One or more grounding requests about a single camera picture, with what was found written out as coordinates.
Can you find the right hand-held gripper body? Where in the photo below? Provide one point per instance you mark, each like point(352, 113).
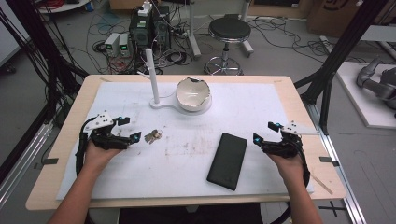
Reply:
point(286, 146)

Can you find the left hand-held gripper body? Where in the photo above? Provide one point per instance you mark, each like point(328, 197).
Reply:
point(104, 140)

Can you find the bunch of metal keys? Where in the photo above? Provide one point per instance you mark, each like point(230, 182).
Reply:
point(152, 136)

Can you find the black rectangular case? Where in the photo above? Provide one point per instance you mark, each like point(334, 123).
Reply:
point(227, 161)

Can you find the white eggshell-shaped bowl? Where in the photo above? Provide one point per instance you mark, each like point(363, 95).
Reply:
point(191, 93)

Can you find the person's left hand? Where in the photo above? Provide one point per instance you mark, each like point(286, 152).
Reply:
point(99, 157)

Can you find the person's right hand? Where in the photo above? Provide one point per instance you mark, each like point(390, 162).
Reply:
point(288, 166)

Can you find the light wooden table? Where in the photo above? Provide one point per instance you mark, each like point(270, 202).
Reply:
point(291, 105)

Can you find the black tape strip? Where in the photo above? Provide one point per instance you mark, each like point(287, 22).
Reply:
point(328, 160)
point(47, 161)

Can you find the white stand with pole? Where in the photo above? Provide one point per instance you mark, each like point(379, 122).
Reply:
point(152, 77)

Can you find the thin wooden stick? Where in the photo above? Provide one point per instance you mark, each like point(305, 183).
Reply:
point(322, 184)

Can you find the white table mat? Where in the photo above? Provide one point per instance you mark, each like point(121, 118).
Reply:
point(186, 182)

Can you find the grey bench power supply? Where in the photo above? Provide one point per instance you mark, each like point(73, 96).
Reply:
point(112, 43)
point(124, 45)

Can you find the white floor board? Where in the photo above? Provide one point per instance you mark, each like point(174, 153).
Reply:
point(367, 109)

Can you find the black computer tower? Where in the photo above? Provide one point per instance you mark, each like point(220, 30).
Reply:
point(141, 31)

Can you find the white desk leg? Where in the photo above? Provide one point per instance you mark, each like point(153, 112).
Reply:
point(193, 34)
point(246, 37)

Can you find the person's dark clothing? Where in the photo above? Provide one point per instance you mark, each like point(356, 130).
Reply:
point(190, 215)

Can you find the white power strip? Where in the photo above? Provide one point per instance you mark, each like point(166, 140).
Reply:
point(327, 43)

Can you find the black round stool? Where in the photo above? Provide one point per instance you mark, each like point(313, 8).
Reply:
point(229, 29)

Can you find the white power adapter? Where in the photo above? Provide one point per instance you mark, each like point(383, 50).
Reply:
point(145, 9)

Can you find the brown cardboard box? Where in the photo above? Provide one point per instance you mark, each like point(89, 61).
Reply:
point(334, 15)

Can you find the round white table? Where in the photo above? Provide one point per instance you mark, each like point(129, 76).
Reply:
point(62, 6)

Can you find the aluminium floor rail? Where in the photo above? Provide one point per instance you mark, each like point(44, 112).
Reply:
point(339, 174)
point(28, 155)

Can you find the black metal frame post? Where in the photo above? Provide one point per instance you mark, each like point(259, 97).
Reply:
point(342, 49)

